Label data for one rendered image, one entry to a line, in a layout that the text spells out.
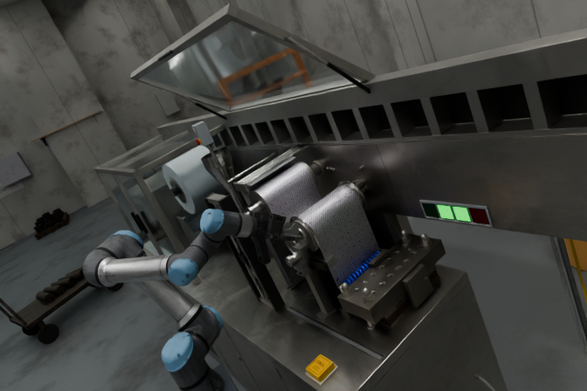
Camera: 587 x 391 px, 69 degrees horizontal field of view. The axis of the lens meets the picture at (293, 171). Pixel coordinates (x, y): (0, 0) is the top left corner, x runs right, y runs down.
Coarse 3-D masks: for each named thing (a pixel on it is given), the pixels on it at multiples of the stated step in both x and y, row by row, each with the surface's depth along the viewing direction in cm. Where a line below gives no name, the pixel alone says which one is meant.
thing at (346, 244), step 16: (352, 224) 158; (368, 224) 162; (336, 240) 154; (352, 240) 158; (368, 240) 162; (336, 256) 154; (352, 256) 158; (368, 256) 163; (336, 272) 154; (352, 272) 158
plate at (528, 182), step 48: (384, 144) 148; (432, 144) 131; (480, 144) 118; (528, 144) 107; (576, 144) 99; (384, 192) 161; (432, 192) 142; (480, 192) 126; (528, 192) 114; (576, 192) 104
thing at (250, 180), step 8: (304, 144) 186; (288, 152) 186; (296, 152) 180; (280, 160) 180; (288, 160) 179; (264, 168) 176; (272, 168) 173; (248, 176) 176; (256, 176) 170; (264, 176) 172; (240, 184) 168; (248, 184) 168
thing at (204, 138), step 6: (192, 126) 188; (198, 126) 185; (204, 126) 186; (198, 132) 185; (204, 132) 186; (198, 138) 189; (204, 138) 187; (210, 138) 188; (198, 144) 188; (204, 144) 187
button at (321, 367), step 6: (318, 360) 140; (324, 360) 139; (330, 360) 138; (312, 366) 139; (318, 366) 138; (324, 366) 137; (330, 366) 137; (312, 372) 137; (318, 372) 136; (324, 372) 135; (330, 372) 137; (318, 378) 134; (324, 378) 135
